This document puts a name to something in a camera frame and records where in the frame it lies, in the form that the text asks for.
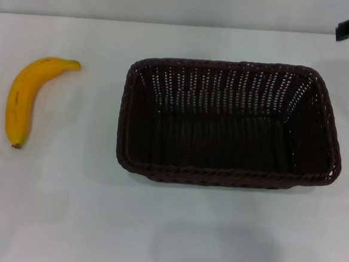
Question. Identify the yellow banana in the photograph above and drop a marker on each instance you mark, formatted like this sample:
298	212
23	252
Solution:
21	96

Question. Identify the dark brown woven basket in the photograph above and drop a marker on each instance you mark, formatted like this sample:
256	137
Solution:
221	140

